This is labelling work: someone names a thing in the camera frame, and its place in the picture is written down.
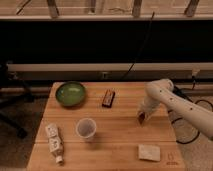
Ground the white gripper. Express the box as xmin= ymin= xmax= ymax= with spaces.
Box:
xmin=137 ymin=96 xmax=160 ymax=124

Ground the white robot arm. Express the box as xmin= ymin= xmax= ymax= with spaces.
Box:
xmin=138 ymin=79 xmax=213 ymax=141

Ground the dark chocolate bar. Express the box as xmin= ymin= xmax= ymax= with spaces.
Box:
xmin=102 ymin=89 xmax=115 ymax=108

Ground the beige sponge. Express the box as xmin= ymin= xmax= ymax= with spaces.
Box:
xmin=138 ymin=144 xmax=161 ymax=162

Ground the green ceramic bowl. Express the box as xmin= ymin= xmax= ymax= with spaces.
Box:
xmin=55 ymin=81 xmax=86 ymax=107

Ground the white plastic bottle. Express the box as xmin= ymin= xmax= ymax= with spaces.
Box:
xmin=45 ymin=123 xmax=64 ymax=165

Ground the black office chair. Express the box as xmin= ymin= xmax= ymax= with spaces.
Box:
xmin=0 ymin=62 xmax=34 ymax=139

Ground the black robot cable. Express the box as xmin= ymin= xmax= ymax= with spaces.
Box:
xmin=167 ymin=75 xmax=213 ymax=145

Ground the thin black cable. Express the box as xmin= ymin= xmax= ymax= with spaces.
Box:
xmin=120 ymin=11 xmax=156 ymax=81

